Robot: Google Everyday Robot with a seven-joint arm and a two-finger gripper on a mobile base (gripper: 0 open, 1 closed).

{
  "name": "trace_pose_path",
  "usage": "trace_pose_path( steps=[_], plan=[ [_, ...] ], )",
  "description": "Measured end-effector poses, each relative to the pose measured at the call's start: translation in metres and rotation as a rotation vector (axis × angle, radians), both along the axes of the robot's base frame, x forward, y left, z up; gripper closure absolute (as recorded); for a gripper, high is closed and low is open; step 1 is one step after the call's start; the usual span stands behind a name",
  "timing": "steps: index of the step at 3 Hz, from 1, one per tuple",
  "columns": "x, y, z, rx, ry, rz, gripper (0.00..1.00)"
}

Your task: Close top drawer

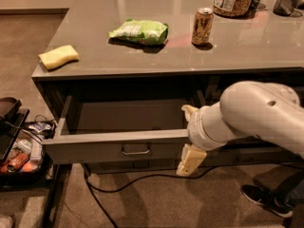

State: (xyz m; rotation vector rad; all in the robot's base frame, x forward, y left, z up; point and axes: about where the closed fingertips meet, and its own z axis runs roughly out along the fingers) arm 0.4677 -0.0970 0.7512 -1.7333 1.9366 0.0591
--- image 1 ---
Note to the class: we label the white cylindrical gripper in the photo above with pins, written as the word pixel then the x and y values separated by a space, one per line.
pixel 195 133

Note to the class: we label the grey drawer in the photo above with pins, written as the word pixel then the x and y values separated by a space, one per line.
pixel 132 166
pixel 248 156
pixel 96 132

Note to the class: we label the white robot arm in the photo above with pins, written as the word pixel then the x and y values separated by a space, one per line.
pixel 268 111

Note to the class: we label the grey counter cabinet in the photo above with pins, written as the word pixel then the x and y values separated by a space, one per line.
pixel 261 47

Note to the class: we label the gold drink can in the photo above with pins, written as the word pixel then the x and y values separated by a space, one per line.
pixel 202 26

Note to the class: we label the green snack bag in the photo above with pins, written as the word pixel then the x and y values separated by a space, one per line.
pixel 144 32

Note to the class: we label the black sneaker with white sole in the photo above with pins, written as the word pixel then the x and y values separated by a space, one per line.
pixel 266 198

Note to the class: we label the yellow sponge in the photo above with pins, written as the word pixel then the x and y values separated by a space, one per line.
pixel 58 57

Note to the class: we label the black cart with clutter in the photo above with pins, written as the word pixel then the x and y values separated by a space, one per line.
pixel 25 166

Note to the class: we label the white shoe tip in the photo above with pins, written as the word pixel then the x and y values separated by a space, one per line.
pixel 6 222

